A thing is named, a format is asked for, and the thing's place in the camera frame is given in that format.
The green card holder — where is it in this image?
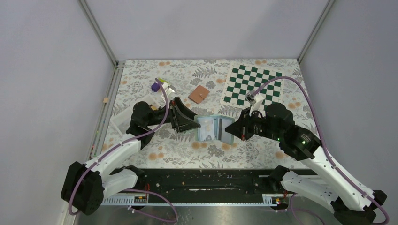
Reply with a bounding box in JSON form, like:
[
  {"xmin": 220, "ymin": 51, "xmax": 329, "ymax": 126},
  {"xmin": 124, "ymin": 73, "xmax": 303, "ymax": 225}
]
[{"xmin": 194, "ymin": 114, "xmax": 235, "ymax": 145}]

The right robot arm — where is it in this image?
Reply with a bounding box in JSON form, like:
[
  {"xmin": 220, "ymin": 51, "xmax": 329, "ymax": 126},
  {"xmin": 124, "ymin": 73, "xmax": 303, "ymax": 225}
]
[{"xmin": 225, "ymin": 103, "xmax": 387, "ymax": 225}]

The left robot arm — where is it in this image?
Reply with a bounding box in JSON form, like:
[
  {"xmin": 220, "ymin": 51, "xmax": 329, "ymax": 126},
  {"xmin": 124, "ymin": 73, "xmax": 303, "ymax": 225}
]
[{"xmin": 61, "ymin": 97, "xmax": 200, "ymax": 215}]

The purple toy block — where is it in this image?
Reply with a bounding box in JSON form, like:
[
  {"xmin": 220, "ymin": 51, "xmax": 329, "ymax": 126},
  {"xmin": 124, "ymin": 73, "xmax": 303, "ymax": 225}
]
[{"xmin": 151, "ymin": 82, "xmax": 160, "ymax": 92}]

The brown leather wallet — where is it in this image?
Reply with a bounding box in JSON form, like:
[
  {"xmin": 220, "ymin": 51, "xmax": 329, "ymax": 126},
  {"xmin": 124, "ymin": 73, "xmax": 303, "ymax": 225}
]
[{"xmin": 188, "ymin": 85, "xmax": 210, "ymax": 104}]

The lime green toy block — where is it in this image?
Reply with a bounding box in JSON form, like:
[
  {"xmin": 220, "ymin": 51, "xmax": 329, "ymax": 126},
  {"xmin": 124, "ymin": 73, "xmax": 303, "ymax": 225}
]
[{"xmin": 158, "ymin": 78, "xmax": 168, "ymax": 83}]

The floral table cloth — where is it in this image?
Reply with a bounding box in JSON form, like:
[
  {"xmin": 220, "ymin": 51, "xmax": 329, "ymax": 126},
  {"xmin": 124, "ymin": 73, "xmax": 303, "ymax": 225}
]
[{"xmin": 112, "ymin": 59, "xmax": 317, "ymax": 169}]

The clear plastic divided tray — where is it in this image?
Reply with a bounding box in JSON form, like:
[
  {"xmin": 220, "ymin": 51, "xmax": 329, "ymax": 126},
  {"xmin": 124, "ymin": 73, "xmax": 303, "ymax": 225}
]
[{"xmin": 110, "ymin": 96, "xmax": 160, "ymax": 137}]

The green white chess mat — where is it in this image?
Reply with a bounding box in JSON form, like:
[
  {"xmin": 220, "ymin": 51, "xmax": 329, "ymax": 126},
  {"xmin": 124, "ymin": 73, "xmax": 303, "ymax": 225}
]
[{"xmin": 220, "ymin": 62, "xmax": 284, "ymax": 111}]

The perforated metal strip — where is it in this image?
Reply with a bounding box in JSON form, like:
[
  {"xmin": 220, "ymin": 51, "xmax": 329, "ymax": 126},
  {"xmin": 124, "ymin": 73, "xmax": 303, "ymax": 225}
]
[{"xmin": 101, "ymin": 194, "xmax": 283, "ymax": 207}]

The right controller board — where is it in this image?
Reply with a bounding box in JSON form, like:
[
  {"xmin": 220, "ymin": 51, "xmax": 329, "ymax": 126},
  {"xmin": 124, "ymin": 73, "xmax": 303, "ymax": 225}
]
[{"xmin": 271, "ymin": 196, "xmax": 289, "ymax": 205}]

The controller board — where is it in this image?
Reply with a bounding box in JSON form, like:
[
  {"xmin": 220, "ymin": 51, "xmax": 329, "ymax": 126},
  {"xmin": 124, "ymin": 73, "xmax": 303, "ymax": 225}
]
[
  {"xmin": 133, "ymin": 195, "xmax": 148, "ymax": 204},
  {"xmin": 271, "ymin": 196, "xmax": 289, "ymax": 205}
]

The left controller board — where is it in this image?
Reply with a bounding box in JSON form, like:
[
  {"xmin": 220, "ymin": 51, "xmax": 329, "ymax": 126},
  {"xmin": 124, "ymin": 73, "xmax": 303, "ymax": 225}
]
[{"xmin": 133, "ymin": 195, "xmax": 148, "ymax": 204}]

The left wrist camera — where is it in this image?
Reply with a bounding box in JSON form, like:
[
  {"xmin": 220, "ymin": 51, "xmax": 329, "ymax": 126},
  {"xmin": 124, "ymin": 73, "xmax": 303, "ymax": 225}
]
[{"xmin": 162, "ymin": 85, "xmax": 176, "ymax": 101}]

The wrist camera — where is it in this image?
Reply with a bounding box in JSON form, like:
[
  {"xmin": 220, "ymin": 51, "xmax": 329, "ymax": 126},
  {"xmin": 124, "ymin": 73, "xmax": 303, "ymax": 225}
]
[
  {"xmin": 162, "ymin": 85, "xmax": 176, "ymax": 101},
  {"xmin": 245, "ymin": 92, "xmax": 264, "ymax": 113}
]

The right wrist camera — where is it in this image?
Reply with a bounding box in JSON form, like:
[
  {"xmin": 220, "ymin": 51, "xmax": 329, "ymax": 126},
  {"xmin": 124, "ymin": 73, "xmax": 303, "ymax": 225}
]
[{"xmin": 245, "ymin": 92, "xmax": 264, "ymax": 113}]

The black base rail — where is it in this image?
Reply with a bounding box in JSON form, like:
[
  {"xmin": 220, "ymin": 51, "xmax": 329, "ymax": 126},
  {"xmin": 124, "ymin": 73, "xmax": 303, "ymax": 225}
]
[{"xmin": 115, "ymin": 165, "xmax": 300, "ymax": 204}]

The right aluminium frame post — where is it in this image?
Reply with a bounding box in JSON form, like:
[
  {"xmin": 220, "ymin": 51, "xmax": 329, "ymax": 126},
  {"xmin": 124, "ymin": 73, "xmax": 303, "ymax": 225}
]
[{"xmin": 297, "ymin": 0, "xmax": 336, "ymax": 64}]

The aluminium frame post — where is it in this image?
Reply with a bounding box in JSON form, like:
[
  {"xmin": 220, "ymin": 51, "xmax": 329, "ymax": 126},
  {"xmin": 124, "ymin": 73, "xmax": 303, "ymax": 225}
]
[
  {"xmin": 77, "ymin": 0, "xmax": 119, "ymax": 67},
  {"xmin": 297, "ymin": 0, "xmax": 336, "ymax": 64}
]

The left aluminium frame post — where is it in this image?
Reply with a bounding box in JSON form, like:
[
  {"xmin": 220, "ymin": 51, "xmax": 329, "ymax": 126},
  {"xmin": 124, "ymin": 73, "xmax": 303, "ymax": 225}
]
[{"xmin": 77, "ymin": 0, "xmax": 119, "ymax": 67}]

